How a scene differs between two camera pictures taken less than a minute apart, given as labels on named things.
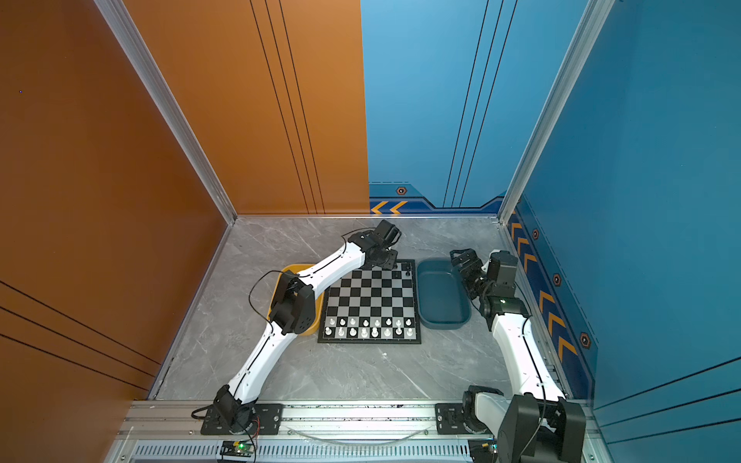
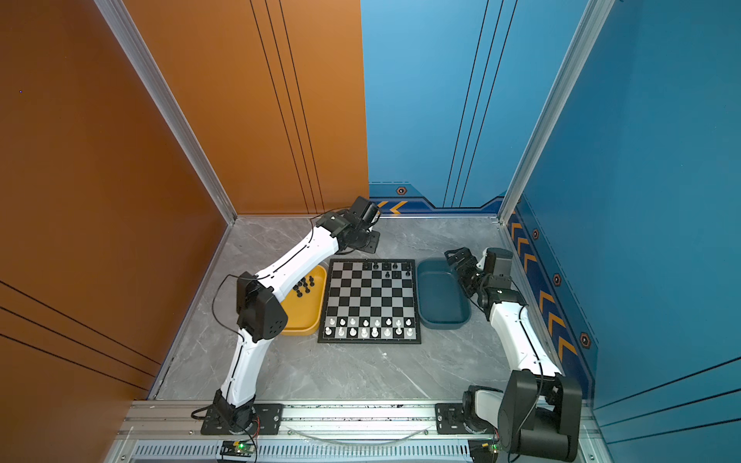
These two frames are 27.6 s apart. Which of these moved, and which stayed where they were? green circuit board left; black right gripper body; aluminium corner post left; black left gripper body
Moved: black left gripper body
Stayed: aluminium corner post left; green circuit board left; black right gripper body
